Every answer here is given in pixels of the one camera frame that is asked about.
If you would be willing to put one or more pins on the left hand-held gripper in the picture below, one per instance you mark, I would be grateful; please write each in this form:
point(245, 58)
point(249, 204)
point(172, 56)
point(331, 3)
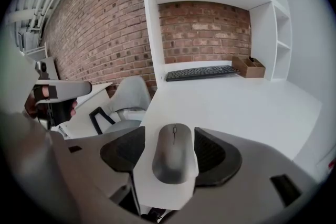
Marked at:
point(60, 111)

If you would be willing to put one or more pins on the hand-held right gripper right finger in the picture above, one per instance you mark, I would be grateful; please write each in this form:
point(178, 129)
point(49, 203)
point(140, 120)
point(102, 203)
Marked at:
point(218, 157)

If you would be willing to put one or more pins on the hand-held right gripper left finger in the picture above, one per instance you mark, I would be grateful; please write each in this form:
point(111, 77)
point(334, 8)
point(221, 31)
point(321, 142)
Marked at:
point(120, 149)

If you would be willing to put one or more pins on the grey computer mouse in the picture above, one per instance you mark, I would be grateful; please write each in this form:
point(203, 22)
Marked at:
point(173, 154)

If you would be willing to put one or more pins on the person's left hand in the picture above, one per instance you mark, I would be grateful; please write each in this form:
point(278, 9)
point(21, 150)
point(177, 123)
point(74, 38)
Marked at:
point(34, 108)

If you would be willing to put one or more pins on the white desk with hutch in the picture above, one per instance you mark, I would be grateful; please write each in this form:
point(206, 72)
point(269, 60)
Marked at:
point(231, 105)

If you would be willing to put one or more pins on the grey-green office chair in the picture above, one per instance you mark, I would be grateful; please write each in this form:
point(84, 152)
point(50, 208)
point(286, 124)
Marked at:
point(130, 94)

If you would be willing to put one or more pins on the black keyboard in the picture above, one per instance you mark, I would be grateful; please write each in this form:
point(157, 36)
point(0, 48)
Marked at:
point(202, 73)

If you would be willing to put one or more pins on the brown wooden desk organizer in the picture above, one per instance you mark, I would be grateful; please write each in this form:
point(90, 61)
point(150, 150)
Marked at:
point(249, 69)

